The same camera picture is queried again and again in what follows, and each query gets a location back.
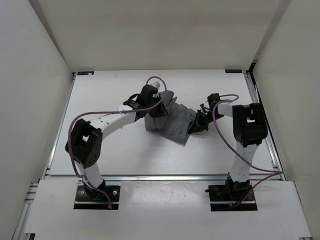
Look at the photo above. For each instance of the blue label right corner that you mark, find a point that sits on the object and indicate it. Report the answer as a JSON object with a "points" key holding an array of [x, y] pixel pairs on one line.
{"points": [[233, 71]]}

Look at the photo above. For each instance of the grey pleated skirt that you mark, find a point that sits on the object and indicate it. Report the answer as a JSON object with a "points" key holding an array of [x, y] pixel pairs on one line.
{"points": [[176, 124]]}

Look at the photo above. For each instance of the blue label corner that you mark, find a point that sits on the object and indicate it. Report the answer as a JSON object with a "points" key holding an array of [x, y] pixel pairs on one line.
{"points": [[85, 73], [233, 71]]}

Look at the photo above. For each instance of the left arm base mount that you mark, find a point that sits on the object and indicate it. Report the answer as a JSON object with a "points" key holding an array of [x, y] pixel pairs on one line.
{"points": [[88, 199]]}

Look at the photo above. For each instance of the aluminium table edge rail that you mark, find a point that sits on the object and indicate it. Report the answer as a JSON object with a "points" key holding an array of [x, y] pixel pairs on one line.
{"points": [[217, 177]]}

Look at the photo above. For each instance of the blue label left corner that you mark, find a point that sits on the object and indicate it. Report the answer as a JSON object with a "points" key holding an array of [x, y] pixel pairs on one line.
{"points": [[85, 73]]}

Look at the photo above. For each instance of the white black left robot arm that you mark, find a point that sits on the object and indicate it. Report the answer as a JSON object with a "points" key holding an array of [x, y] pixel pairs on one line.
{"points": [[85, 137]]}

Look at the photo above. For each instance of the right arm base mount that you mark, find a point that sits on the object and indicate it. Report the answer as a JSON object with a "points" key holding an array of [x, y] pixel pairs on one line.
{"points": [[232, 196]]}

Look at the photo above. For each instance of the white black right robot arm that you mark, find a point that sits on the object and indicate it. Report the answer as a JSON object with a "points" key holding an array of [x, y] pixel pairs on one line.
{"points": [[249, 130]]}

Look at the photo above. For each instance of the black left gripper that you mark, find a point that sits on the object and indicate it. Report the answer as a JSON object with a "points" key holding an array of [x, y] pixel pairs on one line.
{"points": [[161, 111]]}

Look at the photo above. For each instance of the right side aluminium rail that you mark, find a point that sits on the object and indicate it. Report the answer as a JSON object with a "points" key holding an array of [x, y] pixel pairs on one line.
{"points": [[255, 97]]}

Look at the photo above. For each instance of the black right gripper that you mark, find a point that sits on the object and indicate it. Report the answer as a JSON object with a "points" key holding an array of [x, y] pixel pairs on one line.
{"points": [[198, 125]]}

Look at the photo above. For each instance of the white front cover panel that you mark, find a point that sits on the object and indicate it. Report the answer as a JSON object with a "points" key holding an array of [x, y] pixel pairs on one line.
{"points": [[177, 210]]}

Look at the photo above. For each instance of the left side aluminium rail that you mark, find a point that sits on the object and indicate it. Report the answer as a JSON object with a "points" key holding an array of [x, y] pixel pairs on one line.
{"points": [[56, 139]]}

